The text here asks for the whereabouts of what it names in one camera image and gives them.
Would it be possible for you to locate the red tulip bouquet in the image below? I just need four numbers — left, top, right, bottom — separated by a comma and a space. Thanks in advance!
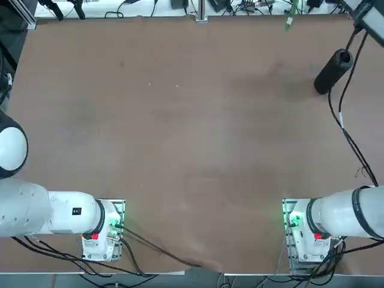
283, 0, 301, 32

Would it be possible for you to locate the black ribbed vase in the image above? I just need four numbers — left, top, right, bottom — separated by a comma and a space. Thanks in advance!
313, 48, 353, 95

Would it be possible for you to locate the large finned black adapter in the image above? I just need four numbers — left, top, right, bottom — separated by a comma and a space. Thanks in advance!
209, 0, 232, 13

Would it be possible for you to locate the aluminium corner rail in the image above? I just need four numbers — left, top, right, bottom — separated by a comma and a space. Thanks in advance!
8, 0, 37, 31

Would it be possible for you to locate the aluminium profile post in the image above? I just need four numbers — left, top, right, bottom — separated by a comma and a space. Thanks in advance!
194, 0, 209, 23

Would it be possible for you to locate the small black cable hub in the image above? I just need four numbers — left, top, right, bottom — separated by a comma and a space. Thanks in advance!
239, 0, 259, 13

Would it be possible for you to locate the black left base cable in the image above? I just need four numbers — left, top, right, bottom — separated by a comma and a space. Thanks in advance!
118, 224, 202, 268

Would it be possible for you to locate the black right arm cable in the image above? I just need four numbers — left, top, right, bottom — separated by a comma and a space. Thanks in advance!
327, 25, 379, 187

